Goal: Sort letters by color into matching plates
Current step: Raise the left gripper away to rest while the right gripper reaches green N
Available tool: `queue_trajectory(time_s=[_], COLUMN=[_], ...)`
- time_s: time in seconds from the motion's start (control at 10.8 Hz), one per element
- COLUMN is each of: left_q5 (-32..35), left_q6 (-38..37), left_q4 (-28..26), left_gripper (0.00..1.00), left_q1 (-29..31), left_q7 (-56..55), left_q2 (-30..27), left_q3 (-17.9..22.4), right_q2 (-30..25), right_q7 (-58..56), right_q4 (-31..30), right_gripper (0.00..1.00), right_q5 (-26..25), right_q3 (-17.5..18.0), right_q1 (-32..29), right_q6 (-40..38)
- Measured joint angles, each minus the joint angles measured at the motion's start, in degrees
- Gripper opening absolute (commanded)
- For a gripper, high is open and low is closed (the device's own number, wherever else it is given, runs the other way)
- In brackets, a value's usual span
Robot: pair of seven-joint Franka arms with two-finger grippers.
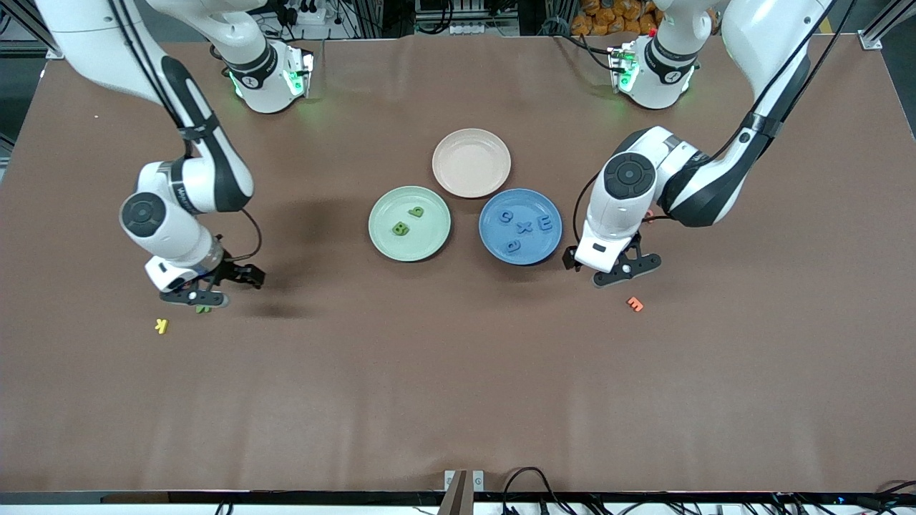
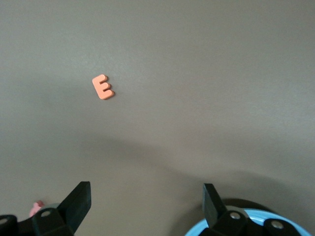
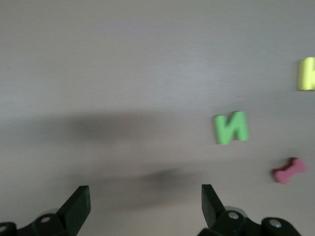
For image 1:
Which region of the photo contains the blue plate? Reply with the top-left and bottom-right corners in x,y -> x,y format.
478,188 -> 563,266

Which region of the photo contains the pink plate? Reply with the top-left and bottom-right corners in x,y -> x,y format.
432,128 -> 512,199

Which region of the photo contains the green plate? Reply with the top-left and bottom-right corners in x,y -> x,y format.
368,185 -> 452,263

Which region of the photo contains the orange fruit pile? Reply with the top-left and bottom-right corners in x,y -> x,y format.
571,0 -> 661,36

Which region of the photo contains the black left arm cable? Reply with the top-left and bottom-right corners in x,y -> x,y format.
572,0 -> 859,247

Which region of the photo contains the black looped cable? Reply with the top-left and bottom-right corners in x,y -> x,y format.
501,466 -> 573,515

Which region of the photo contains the black table edge rail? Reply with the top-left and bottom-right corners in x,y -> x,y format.
0,491 -> 916,506

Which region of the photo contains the brown post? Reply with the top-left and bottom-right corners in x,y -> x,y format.
438,470 -> 469,515

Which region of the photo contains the aluminium frame post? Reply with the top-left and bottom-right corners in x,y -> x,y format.
861,0 -> 916,51

